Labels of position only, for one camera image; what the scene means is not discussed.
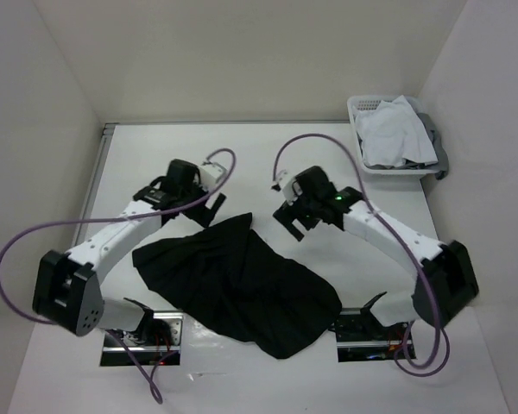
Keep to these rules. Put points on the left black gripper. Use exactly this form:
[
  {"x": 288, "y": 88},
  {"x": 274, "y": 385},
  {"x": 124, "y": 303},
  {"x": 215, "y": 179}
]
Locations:
[{"x": 204, "y": 215}]

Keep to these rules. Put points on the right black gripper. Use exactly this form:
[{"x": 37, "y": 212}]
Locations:
[{"x": 287, "y": 214}]

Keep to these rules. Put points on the black pleated skirt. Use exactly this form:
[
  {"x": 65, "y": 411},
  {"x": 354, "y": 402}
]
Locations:
[{"x": 231, "y": 281}]

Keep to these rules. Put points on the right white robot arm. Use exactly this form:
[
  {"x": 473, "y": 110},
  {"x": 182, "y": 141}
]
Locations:
[{"x": 444, "y": 279}]

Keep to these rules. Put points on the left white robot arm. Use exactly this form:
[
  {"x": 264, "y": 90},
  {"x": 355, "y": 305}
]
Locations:
[{"x": 68, "y": 286}]

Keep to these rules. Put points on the white skirt in basket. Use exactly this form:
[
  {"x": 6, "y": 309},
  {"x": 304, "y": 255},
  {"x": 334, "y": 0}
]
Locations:
[{"x": 393, "y": 136}]

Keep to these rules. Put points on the white laundry basket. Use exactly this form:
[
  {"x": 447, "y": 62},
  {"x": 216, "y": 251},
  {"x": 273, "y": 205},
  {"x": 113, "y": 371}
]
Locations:
[{"x": 369, "y": 103}]

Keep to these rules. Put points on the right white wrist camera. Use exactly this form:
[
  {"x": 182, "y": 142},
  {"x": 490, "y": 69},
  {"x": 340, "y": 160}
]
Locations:
[{"x": 286, "y": 183}]

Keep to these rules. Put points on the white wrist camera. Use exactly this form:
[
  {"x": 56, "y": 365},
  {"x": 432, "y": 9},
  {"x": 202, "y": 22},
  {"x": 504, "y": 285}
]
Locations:
[
  {"x": 286, "y": 183},
  {"x": 209, "y": 175}
]

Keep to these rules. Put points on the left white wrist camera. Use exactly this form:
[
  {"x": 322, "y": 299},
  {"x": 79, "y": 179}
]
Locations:
[{"x": 209, "y": 175}]

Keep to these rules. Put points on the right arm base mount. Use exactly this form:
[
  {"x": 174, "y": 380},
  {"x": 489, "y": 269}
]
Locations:
[{"x": 359, "y": 337}]

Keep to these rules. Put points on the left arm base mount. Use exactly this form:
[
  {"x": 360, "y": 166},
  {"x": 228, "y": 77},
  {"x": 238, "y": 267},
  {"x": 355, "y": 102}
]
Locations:
[{"x": 162, "y": 347}]

